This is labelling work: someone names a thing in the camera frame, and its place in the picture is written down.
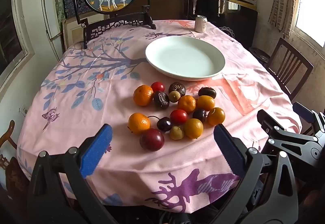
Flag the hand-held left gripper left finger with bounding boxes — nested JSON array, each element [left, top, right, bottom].
[[27, 124, 113, 224]]

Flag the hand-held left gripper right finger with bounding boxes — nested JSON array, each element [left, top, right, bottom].
[[213, 124, 299, 224]]

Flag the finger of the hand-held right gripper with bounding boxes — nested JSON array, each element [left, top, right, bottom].
[[257, 109, 325, 162], [292, 102, 325, 136]]

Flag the small smooth orange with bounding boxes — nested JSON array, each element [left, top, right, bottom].
[[183, 118, 204, 139], [207, 107, 226, 126], [196, 95, 216, 111]]

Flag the small dark plum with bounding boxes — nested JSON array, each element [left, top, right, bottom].
[[192, 108, 207, 123]]

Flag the mandarin orange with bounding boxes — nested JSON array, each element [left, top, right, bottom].
[[128, 112, 151, 135], [133, 85, 154, 107], [177, 95, 197, 114]]

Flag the red plum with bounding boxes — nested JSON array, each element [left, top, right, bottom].
[[139, 128, 165, 152]]

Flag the red cherry tomato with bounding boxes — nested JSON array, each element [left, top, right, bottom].
[[151, 81, 165, 93], [170, 109, 188, 125]]

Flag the dark cherry with stem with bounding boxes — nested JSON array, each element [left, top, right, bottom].
[[147, 115, 173, 132]]

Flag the white round plate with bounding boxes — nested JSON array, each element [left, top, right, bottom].
[[145, 35, 226, 81]]

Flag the pink printed tablecloth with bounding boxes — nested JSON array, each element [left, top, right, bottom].
[[16, 19, 302, 214]]

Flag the dark slatted wooden chair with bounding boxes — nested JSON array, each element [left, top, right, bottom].
[[264, 37, 314, 101]]

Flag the black round weight plates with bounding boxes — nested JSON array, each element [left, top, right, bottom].
[[249, 47, 271, 63]]

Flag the carved curved wooden chair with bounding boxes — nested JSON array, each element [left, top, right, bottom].
[[0, 120, 31, 194]]

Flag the black cabinet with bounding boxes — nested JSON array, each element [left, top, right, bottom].
[[188, 0, 258, 47]]

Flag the bright window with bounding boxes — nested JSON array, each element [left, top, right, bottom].
[[296, 0, 325, 48]]

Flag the pale drink can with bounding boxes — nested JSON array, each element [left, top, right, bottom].
[[195, 15, 208, 33]]

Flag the dark framed window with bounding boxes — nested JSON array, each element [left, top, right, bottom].
[[0, 0, 35, 87]]

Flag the white leaning board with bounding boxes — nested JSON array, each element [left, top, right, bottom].
[[41, 0, 64, 39]]

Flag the stack of patterned boxes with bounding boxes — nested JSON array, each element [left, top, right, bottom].
[[62, 0, 87, 18]]

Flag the green marbled slab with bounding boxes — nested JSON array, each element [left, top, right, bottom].
[[53, 0, 66, 26]]

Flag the white wire cover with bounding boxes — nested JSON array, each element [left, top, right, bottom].
[[218, 26, 238, 39]]

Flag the wooden frame panel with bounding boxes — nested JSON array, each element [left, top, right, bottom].
[[62, 14, 109, 50]]

